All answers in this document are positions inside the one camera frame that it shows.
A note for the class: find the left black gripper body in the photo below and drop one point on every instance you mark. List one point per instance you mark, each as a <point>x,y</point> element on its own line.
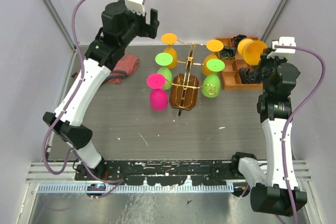
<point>139,27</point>

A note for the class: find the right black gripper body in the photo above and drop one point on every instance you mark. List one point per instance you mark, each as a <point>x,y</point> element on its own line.
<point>267,66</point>

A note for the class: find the orange wine glass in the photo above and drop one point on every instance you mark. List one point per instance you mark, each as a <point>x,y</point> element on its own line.
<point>213,46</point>
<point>170,39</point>
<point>251,50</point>

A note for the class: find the green wine glass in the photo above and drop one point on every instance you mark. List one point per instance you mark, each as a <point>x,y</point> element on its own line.
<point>164,59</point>
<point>211,86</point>

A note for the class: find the pink wine glass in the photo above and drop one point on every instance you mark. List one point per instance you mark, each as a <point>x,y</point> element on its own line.
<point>158,97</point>

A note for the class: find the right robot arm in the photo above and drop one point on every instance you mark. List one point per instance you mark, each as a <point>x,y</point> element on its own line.
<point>274,191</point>

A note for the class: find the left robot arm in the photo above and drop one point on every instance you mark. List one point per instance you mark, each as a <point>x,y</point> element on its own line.
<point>120,25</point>

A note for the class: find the rolled maroon tie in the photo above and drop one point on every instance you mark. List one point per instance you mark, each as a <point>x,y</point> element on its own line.
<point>248,76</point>

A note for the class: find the wooden compartment tray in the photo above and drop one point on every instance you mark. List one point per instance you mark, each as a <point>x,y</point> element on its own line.
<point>230,78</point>

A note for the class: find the red folded t-shirt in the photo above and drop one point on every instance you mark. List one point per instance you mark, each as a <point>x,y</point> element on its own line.
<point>125,67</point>

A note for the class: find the rolled green patterned tie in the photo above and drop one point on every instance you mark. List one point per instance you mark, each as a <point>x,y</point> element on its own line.
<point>228,53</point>

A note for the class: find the rolled dark tie top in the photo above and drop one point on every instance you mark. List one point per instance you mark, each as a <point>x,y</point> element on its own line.
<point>237,39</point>

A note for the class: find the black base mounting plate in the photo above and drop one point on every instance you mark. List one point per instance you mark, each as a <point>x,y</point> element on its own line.
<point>169,172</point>

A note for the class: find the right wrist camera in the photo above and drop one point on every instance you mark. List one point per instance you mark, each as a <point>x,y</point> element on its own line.
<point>283,48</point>

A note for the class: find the gold wire wine glass rack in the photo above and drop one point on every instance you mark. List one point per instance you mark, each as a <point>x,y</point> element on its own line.
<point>185,87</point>

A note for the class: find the slotted cable duct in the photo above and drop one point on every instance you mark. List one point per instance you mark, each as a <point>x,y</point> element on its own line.
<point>99,188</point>

